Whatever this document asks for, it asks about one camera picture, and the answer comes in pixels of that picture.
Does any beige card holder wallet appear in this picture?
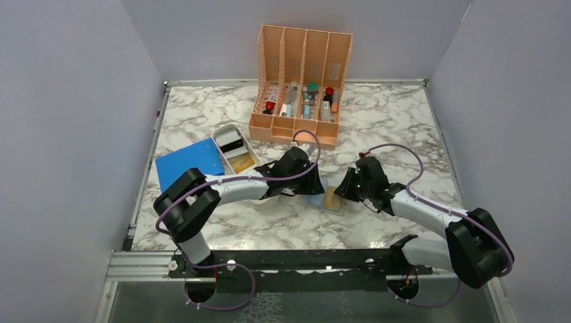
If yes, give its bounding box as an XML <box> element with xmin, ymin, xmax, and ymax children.
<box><xmin>298</xmin><ymin>178</ymin><xmax>345</xmax><ymax>216</ymax></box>

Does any gold credit card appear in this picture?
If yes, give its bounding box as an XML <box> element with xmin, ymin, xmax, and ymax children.
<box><xmin>323</xmin><ymin>186</ymin><xmax>344</xmax><ymax>213</ymax></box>

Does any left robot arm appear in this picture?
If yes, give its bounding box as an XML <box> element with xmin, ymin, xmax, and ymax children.
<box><xmin>153</xmin><ymin>144</ymin><xmax>325</xmax><ymax>277</ymax></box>

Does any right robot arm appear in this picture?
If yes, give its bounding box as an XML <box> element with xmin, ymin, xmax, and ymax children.
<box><xmin>334</xmin><ymin>156</ymin><xmax>514</xmax><ymax>289</ymax></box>

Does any gold card in tray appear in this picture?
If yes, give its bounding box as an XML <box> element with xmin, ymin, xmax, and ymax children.
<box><xmin>228</xmin><ymin>153</ymin><xmax>256</xmax><ymax>174</ymax></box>

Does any black card in tray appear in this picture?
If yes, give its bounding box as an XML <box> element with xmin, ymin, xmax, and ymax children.
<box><xmin>220</xmin><ymin>139</ymin><xmax>244</xmax><ymax>153</ymax></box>

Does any white card in tray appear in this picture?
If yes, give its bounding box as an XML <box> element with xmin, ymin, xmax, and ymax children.
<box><xmin>214</xmin><ymin>129</ymin><xmax>241</xmax><ymax>147</ymax></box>

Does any white oblong tray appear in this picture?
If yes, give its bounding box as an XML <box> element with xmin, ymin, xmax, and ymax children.
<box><xmin>211</xmin><ymin>123</ymin><xmax>279</xmax><ymax>211</ymax></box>

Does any red capped item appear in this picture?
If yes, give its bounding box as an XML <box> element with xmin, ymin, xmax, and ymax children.
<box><xmin>263</xmin><ymin>101</ymin><xmax>276</xmax><ymax>115</ymax></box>

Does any blue notebook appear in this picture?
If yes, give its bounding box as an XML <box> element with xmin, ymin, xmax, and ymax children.
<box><xmin>155</xmin><ymin>139</ymin><xmax>224</xmax><ymax>192</ymax></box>

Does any green capped bottle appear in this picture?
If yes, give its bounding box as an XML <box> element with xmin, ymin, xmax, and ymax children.
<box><xmin>306</xmin><ymin>82</ymin><xmax>319</xmax><ymax>95</ymax></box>

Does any orange marker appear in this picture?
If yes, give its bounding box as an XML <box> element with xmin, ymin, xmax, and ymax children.
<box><xmin>331</xmin><ymin>90</ymin><xmax>339</xmax><ymax>114</ymax></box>

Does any red black bottle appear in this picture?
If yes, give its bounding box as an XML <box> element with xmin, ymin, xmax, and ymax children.
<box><xmin>323</xmin><ymin>87</ymin><xmax>335</xmax><ymax>106</ymax></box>

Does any peach desk organizer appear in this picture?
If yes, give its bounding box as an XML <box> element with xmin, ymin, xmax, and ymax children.
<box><xmin>248</xmin><ymin>25</ymin><xmax>353</xmax><ymax>150</ymax></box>

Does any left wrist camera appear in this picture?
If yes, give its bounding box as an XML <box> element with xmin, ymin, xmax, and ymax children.
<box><xmin>298</xmin><ymin>143</ymin><xmax>316</xmax><ymax>156</ymax></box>

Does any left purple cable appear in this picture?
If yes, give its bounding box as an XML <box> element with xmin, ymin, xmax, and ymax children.
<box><xmin>155</xmin><ymin>129</ymin><xmax>322</xmax><ymax>268</ymax></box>

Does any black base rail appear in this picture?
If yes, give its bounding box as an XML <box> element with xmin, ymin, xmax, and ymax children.
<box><xmin>168</xmin><ymin>248</ymin><xmax>432</xmax><ymax>294</ymax></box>

